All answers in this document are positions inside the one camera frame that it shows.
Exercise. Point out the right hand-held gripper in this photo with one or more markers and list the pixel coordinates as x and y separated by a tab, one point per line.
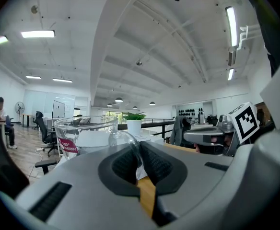
244	122

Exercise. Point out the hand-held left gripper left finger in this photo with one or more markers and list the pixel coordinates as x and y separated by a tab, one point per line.
87	188

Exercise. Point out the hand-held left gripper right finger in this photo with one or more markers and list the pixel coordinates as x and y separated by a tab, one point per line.
195	176

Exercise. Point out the clear glass jug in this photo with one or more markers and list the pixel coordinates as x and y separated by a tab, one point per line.
68	146

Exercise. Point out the person's right hand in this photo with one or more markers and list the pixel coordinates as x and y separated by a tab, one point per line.
197	148

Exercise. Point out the office chair with grey jacket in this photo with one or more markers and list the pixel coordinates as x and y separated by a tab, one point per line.
178	130

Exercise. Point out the black metal railing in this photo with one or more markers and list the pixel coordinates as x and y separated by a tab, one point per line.
154	124

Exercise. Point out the white power strip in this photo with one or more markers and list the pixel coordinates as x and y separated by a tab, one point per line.
39	150

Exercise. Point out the green plant in white pot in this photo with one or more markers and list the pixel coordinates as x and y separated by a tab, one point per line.
134	126

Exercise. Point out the black swivel office chair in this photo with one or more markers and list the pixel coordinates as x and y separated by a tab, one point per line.
45	133

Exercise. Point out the whiteboard on stand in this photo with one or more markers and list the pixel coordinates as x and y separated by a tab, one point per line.
58	109

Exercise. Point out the white air conditioner unit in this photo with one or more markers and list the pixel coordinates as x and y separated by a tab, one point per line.
232	56

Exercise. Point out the black mesh office chair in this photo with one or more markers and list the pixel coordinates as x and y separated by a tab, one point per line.
3	166

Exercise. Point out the dark office chair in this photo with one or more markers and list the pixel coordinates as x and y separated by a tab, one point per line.
9	126

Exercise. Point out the standing fan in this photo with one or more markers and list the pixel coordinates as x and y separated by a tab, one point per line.
19	108

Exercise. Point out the person's torso in dark shirt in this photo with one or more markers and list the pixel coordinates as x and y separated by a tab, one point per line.
267	20

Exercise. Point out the wall display of black caps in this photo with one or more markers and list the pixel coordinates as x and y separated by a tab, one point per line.
190	111

